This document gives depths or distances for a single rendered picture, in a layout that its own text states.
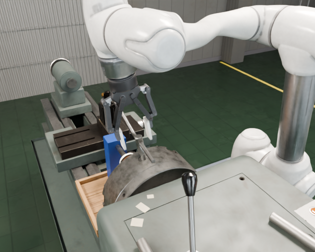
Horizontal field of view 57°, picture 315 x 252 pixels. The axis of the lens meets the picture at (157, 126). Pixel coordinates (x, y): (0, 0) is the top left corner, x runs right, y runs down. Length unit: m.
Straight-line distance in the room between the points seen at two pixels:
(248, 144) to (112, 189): 0.67
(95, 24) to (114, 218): 0.43
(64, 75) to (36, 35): 2.44
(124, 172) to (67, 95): 1.10
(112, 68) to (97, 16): 0.13
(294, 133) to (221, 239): 0.58
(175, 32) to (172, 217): 0.40
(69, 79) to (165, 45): 1.36
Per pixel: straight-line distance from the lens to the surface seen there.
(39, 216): 2.53
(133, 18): 0.56
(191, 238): 0.61
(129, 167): 0.88
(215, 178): 0.80
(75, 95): 1.91
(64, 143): 1.48
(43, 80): 4.43
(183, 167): 0.87
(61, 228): 1.67
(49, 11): 4.22
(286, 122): 1.11
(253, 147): 1.33
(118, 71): 0.71
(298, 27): 0.94
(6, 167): 3.13
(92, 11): 0.67
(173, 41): 0.52
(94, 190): 1.31
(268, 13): 1.01
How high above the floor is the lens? 1.77
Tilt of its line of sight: 31 degrees down
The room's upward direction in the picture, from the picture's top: straight up
